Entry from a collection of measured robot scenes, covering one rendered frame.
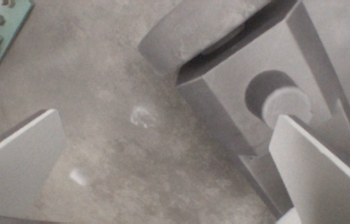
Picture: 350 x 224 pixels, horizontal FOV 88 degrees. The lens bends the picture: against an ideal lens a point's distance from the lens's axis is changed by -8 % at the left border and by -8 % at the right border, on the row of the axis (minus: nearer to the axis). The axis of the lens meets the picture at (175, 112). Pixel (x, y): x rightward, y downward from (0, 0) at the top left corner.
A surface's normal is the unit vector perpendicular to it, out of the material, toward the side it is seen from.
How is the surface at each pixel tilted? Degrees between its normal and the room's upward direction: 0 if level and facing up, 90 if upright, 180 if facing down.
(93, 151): 0
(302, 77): 0
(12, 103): 0
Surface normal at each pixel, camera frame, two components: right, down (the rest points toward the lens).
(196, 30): -0.23, 0.52
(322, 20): -0.09, 0.40
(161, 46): -0.56, 0.61
